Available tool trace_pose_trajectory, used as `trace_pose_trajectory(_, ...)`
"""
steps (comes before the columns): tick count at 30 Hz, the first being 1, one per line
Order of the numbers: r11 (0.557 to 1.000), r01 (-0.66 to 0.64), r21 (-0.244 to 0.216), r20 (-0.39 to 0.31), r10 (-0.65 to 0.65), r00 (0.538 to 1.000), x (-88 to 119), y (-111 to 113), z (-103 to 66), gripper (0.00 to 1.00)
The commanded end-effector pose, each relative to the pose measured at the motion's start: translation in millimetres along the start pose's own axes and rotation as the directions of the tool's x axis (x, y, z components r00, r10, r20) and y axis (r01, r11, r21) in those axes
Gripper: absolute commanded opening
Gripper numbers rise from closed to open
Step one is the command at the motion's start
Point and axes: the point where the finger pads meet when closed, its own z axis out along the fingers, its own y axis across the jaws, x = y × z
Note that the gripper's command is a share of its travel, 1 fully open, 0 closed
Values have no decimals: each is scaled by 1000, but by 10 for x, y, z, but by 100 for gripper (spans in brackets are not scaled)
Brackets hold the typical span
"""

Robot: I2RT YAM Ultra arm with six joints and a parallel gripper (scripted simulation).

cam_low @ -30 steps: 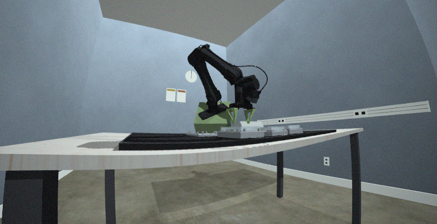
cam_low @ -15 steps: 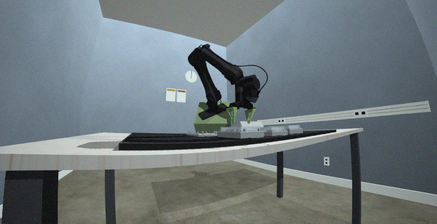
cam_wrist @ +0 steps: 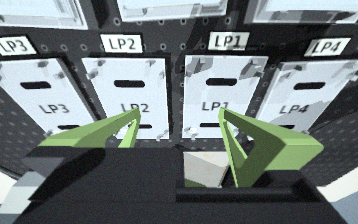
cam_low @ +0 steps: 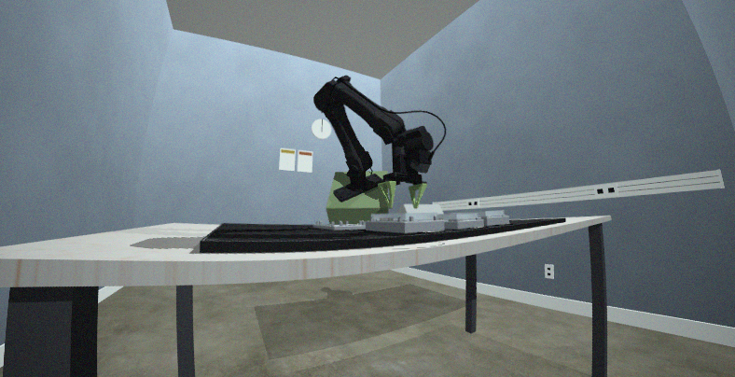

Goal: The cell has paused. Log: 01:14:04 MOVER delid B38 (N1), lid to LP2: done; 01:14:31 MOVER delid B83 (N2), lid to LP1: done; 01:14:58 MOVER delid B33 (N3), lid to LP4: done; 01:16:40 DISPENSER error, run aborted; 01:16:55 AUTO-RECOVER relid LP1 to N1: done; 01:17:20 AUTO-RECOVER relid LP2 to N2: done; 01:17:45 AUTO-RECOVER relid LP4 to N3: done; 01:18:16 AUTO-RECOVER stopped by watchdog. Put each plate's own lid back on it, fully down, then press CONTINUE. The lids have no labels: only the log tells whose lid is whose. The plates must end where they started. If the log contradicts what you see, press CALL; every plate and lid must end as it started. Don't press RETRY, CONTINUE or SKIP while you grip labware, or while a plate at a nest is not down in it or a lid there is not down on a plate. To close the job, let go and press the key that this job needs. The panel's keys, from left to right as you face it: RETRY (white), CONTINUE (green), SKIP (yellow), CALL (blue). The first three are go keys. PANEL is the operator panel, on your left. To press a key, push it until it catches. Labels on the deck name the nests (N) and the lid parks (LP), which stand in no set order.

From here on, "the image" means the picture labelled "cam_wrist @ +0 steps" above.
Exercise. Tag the black perforated breadboard plate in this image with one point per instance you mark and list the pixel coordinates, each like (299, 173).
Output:
(336, 128)

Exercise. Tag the white control panel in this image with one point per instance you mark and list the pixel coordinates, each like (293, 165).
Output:
(16, 199)

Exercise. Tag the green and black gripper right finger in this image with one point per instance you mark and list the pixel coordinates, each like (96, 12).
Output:
(275, 147)

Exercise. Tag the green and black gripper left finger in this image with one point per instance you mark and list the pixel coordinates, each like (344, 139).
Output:
(95, 134)

